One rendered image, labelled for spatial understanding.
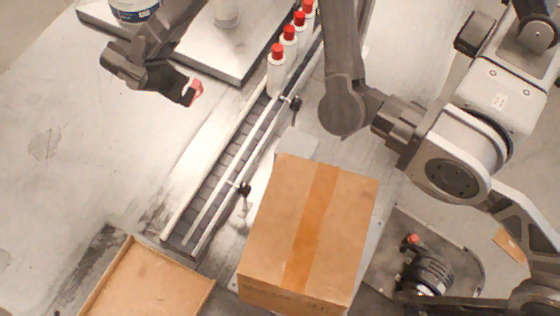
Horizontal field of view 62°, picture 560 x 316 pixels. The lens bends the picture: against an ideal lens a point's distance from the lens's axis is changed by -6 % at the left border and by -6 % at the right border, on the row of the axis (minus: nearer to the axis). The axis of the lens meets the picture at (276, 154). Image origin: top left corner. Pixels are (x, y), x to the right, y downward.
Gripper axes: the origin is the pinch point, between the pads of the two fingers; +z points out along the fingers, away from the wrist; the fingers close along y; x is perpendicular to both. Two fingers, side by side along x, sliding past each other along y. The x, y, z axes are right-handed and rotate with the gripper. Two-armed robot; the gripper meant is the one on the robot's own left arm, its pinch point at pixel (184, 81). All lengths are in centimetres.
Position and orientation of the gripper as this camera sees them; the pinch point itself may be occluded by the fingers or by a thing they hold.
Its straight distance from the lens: 118.8
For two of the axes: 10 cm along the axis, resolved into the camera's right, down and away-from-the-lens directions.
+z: 3.4, -0.7, 9.4
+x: -4.6, 8.6, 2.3
